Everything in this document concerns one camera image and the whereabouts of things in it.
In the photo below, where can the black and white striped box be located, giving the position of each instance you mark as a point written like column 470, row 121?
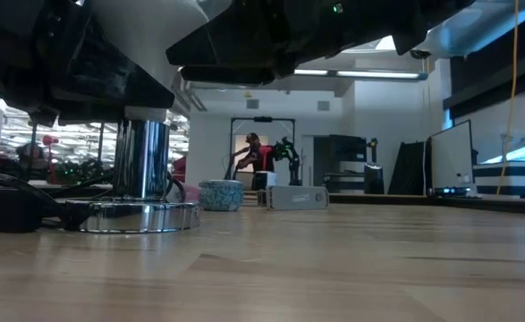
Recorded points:
column 512, row 179

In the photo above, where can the grey wall vent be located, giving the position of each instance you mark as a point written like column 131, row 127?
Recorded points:
column 252, row 104
column 324, row 105

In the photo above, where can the white globe lightbulb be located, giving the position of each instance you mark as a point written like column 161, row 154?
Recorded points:
column 154, row 31

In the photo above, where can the long ceiling light bar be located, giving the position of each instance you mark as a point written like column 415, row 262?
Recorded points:
column 369, row 74

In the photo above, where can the person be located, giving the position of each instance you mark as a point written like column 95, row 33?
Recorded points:
column 255, row 156
column 31, row 156

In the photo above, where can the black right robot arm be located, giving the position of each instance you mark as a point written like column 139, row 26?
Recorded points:
column 387, row 18

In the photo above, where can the black background robot arm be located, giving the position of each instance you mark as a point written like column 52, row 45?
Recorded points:
column 291, row 156

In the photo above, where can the chrome lamp socket base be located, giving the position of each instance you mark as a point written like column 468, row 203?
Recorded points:
column 141, row 156

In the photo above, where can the black leaning panel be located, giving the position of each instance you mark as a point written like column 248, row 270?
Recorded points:
column 407, row 172

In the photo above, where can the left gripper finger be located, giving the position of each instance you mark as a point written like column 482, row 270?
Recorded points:
column 96, row 80
column 92, row 118

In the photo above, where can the black shelf unit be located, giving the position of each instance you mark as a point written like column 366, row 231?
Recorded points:
column 342, row 152

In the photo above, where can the white framed board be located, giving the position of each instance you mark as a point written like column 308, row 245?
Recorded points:
column 452, row 156

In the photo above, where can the small device with blue light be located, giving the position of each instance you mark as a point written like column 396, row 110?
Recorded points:
column 450, row 192

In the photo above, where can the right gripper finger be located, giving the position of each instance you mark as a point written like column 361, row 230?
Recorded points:
column 235, row 44
column 226, row 76

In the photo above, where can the teal patterned bowl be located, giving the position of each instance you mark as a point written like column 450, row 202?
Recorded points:
column 222, row 196

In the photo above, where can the grey metal stapler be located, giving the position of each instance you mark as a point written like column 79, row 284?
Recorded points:
column 293, row 198

